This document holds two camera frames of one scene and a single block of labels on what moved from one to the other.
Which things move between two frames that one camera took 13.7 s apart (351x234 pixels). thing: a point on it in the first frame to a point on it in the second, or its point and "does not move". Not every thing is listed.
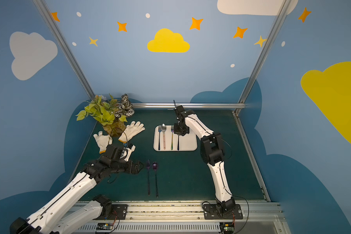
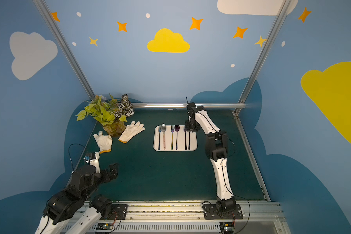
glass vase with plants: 110,112 does not move
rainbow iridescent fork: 172,131 does not move
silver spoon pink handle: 163,128 does not move
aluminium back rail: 188,105 does not move
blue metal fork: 159,131 does not move
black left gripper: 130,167 to 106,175
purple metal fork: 148,165 to 185,137
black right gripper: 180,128 to 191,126
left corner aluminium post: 48,17 does not move
